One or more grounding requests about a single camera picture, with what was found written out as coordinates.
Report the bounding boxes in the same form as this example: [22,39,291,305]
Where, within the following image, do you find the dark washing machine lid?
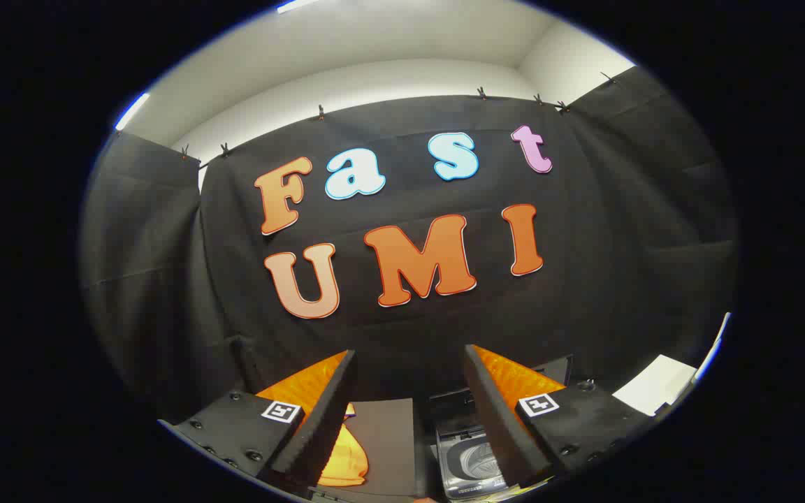
[429,354,574,421]

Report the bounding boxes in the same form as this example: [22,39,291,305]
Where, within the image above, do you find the black backdrop cloth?
[80,66,739,420]

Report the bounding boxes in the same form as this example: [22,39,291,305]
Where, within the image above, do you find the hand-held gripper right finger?
[463,344,655,489]

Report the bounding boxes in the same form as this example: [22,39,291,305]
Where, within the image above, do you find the small grey washing machine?
[433,418,516,501]

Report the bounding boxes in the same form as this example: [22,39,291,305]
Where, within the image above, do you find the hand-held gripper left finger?
[158,351,358,498]

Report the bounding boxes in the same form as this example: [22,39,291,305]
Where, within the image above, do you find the white paper sheet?
[612,354,698,418]

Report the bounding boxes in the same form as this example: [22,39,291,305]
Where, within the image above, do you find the grey table mat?
[345,398,419,498]

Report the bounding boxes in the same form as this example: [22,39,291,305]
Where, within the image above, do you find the yellow shirt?
[317,402,370,488]

